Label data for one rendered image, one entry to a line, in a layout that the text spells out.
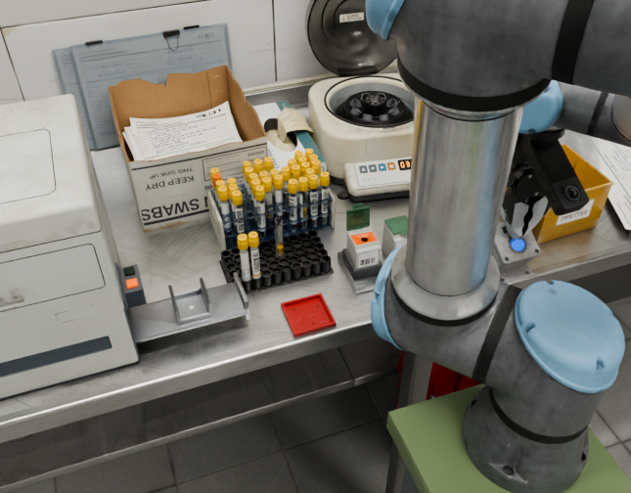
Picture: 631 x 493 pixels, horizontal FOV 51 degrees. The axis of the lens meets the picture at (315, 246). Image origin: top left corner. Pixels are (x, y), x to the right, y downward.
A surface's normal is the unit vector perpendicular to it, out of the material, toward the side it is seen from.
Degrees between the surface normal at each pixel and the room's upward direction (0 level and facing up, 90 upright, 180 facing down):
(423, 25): 109
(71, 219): 90
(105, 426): 0
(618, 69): 114
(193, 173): 93
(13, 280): 90
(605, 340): 9
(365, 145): 90
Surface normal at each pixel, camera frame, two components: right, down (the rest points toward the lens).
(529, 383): -0.53, 0.48
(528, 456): -0.31, 0.36
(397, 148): 0.19, 0.65
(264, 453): 0.00, -0.74
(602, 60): -0.38, 0.81
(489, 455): -0.75, 0.13
